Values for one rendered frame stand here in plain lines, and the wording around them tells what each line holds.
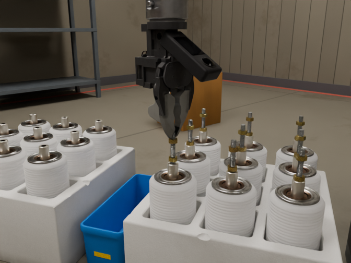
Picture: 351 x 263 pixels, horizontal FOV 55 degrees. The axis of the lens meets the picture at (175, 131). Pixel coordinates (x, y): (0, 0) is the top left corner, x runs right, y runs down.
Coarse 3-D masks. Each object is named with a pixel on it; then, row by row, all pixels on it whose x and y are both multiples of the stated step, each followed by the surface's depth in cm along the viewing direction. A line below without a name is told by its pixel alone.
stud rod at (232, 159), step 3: (231, 141) 61; (234, 141) 61; (231, 144) 61; (234, 144) 61; (234, 147) 61; (231, 153) 62; (234, 153) 62; (231, 156) 62; (234, 156) 62; (231, 159) 62; (234, 159) 62; (231, 162) 62; (234, 162) 62; (231, 165) 62; (234, 165) 62
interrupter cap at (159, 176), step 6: (156, 174) 68; (162, 174) 68; (180, 174) 68; (186, 174) 68; (156, 180) 66; (162, 180) 65; (168, 180) 66; (174, 180) 66; (180, 180) 65; (186, 180) 65
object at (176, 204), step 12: (192, 180) 66; (156, 192) 65; (168, 192) 63; (180, 192) 64; (192, 192) 65; (156, 204) 65; (168, 204) 64; (180, 204) 64; (192, 204) 66; (156, 216) 66; (168, 216) 65; (180, 216) 65; (192, 216) 67
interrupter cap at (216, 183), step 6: (216, 180) 65; (222, 180) 65; (240, 180) 65; (246, 180) 65; (216, 186) 63; (222, 186) 63; (240, 186) 63; (246, 186) 63; (222, 192) 61; (228, 192) 60; (234, 192) 60; (240, 192) 60; (246, 192) 61
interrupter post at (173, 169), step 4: (168, 164) 66; (172, 164) 66; (176, 164) 66; (168, 168) 66; (172, 168) 66; (176, 168) 66; (168, 172) 67; (172, 172) 66; (176, 172) 66; (168, 176) 67; (172, 176) 66; (176, 176) 67
